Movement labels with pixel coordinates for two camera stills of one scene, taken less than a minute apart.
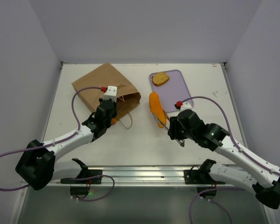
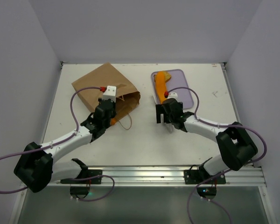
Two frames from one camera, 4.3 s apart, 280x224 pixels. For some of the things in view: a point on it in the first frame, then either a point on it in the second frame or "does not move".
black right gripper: [173, 128] -> [160, 113]
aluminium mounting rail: [171, 176] does not move
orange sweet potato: [157, 108] -> [160, 86]
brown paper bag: [128, 100] does not move
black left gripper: [114, 112] does not move
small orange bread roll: [114, 121] does not move
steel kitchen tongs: [181, 142] -> [169, 127]
